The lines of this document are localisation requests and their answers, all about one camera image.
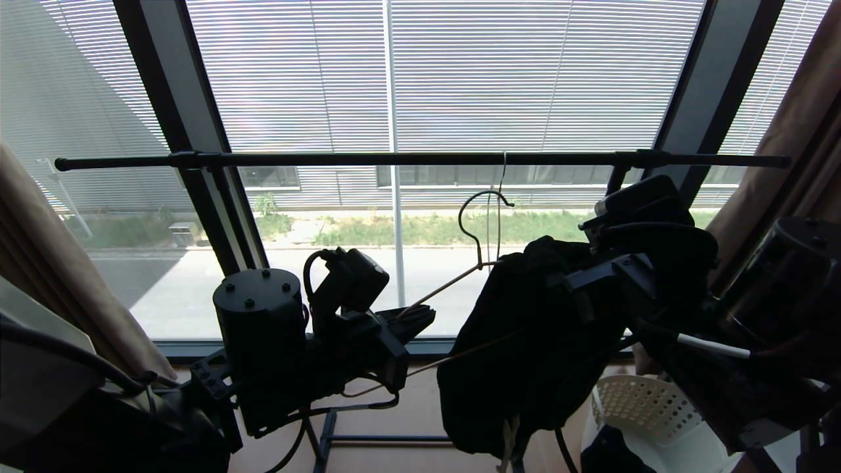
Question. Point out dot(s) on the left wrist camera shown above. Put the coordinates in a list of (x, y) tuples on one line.
[(355, 276)]

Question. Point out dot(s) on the white laundry basket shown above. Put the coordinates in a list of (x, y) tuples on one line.
[(644, 407)]

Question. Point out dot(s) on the black garment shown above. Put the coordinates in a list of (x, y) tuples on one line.
[(611, 453)]

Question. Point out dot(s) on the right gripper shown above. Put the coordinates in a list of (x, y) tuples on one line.
[(604, 279)]

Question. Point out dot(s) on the brown curtain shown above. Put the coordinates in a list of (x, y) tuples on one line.
[(788, 131), (66, 282)]

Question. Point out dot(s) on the pink clothes hanger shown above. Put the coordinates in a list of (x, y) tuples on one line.
[(439, 290), (504, 167)]

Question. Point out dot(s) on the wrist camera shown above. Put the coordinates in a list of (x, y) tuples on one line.
[(355, 276), (637, 200)]

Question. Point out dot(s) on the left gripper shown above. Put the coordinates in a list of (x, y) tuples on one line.
[(358, 355)]

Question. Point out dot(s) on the black clothes rack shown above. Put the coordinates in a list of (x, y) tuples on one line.
[(328, 159)]

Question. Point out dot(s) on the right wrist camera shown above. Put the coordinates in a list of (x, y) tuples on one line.
[(637, 200)]

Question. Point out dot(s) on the window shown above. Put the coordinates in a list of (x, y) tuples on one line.
[(709, 85)]

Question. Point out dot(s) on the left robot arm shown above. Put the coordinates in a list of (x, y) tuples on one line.
[(263, 328)]

